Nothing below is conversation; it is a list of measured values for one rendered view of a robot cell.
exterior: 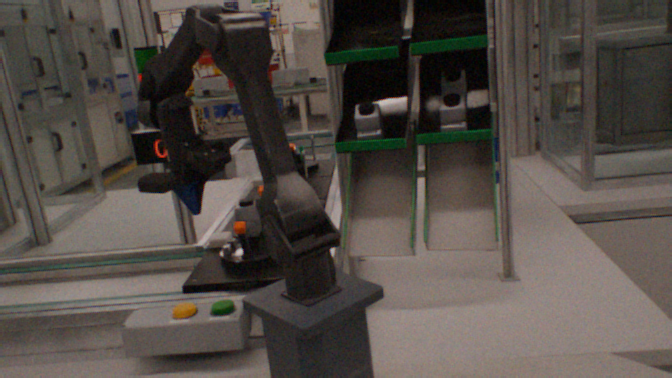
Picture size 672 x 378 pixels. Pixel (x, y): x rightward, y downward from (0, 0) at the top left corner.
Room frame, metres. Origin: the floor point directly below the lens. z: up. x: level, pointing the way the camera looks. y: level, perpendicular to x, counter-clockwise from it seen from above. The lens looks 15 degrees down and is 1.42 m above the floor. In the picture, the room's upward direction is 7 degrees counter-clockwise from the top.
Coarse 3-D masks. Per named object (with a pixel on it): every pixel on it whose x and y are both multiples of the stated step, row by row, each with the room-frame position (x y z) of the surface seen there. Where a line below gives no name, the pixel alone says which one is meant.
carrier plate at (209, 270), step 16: (304, 240) 1.21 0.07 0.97; (208, 256) 1.18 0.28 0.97; (192, 272) 1.11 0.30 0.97; (208, 272) 1.09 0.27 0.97; (224, 272) 1.08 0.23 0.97; (240, 272) 1.07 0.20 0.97; (256, 272) 1.06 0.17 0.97; (272, 272) 1.06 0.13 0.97; (192, 288) 1.04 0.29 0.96; (208, 288) 1.04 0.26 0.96; (224, 288) 1.03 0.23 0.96
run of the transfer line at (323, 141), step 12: (312, 132) 2.63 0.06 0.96; (324, 132) 2.60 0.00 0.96; (540, 132) 2.23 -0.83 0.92; (240, 144) 2.54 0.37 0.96; (300, 144) 2.58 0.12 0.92; (324, 144) 2.38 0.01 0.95; (540, 144) 2.23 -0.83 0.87; (240, 156) 2.34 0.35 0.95; (252, 156) 2.34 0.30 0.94; (312, 156) 2.32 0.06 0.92; (324, 156) 2.29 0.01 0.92; (228, 168) 2.35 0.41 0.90; (240, 168) 2.34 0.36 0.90; (252, 168) 2.34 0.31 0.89
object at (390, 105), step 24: (408, 48) 1.25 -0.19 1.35; (360, 72) 1.30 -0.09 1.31; (384, 72) 1.28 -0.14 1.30; (408, 72) 1.14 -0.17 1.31; (360, 96) 1.22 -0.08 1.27; (384, 96) 1.20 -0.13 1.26; (408, 96) 1.11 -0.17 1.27; (384, 120) 1.12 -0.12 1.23; (408, 120) 1.09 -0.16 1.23; (336, 144) 1.05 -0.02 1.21; (360, 144) 1.04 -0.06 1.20; (384, 144) 1.03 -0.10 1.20
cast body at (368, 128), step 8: (368, 104) 1.05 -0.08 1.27; (376, 104) 1.07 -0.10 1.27; (360, 112) 1.04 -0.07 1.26; (368, 112) 1.04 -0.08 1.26; (376, 112) 1.04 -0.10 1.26; (360, 120) 1.04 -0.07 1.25; (368, 120) 1.04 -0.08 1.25; (376, 120) 1.04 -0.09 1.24; (360, 128) 1.05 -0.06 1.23; (368, 128) 1.05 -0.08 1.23; (376, 128) 1.04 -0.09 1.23; (360, 136) 1.04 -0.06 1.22; (368, 136) 1.04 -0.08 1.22; (376, 136) 1.04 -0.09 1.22
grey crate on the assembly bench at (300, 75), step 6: (306, 66) 6.85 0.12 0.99; (276, 72) 6.60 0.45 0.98; (282, 72) 6.59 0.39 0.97; (288, 72) 6.59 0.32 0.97; (294, 72) 6.58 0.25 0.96; (300, 72) 6.58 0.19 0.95; (306, 72) 6.58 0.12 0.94; (276, 78) 6.60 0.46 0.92; (282, 78) 6.60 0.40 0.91; (288, 78) 6.59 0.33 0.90; (294, 78) 6.58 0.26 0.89; (300, 78) 6.58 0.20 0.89; (306, 78) 6.57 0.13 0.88; (294, 84) 6.59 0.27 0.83; (300, 84) 6.58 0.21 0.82
